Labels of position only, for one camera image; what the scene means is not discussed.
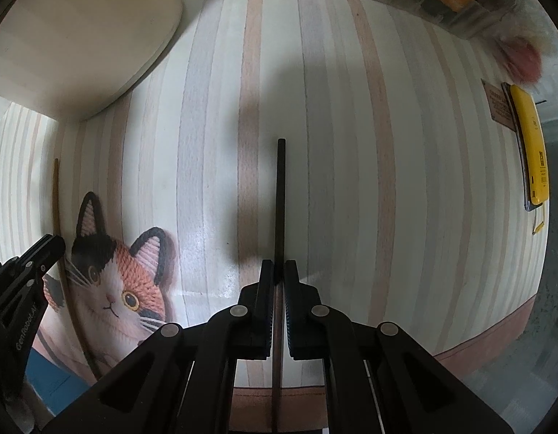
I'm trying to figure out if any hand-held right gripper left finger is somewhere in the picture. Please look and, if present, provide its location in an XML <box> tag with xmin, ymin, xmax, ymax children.
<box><xmin>41</xmin><ymin>260</ymin><xmax>277</xmax><ymax>434</ymax></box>

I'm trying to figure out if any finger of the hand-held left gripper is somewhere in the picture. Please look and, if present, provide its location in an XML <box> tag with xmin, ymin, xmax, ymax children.
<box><xmin>0</xmin><ymin>234</ymin><xmax>66</xmax><ymax>299</ymax></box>

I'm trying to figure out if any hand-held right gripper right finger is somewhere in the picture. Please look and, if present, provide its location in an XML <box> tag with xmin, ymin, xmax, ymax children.
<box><xmin>283</xmin><ymin>260</ymin><xmax>508</xmax><ymax>434</ymax></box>

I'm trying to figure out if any dark chopstick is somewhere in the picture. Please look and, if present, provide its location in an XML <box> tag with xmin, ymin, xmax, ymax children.
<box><xmin>271</xmin><ymin>139</ymin><xmax>287</xmax><ymax>434</ymax></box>

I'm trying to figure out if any beige round utensil holder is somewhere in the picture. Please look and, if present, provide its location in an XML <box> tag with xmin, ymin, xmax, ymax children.
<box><xmin>0</xmin><ymin>0</ymin><xmax>184</xmax><ymax>120</ymax></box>

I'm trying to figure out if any wooden chopstick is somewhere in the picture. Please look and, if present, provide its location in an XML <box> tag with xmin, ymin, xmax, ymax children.
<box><xmin>53</xmin><ymin>158</ymin><xmax>101</xmax><ymax>378</ymax></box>

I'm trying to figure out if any striped mat with cat print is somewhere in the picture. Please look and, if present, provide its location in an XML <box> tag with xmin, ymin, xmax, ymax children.
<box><xmin>0</xmin><ymin>0</ymin><xmax>548</xmax><ymax>434</ymax></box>

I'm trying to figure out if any brown card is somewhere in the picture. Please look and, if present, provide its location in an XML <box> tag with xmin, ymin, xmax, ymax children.
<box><xmin>481</xmin><ymin>79</ymin><xmax>517</xmax><ymax>132</ymax></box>

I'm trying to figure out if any yellow utility knife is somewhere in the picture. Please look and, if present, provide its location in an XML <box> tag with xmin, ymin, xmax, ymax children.
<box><xmin>502</xmin><ymin>82</ymin><xmax>548</xmax><ymax>235</ymax></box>

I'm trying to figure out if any pink fluffy ball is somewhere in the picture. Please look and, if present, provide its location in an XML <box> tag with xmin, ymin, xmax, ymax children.
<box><xmin>498</xmin><ymin>31</ymin><xmax>558</xmax><ymax>85</ymax></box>

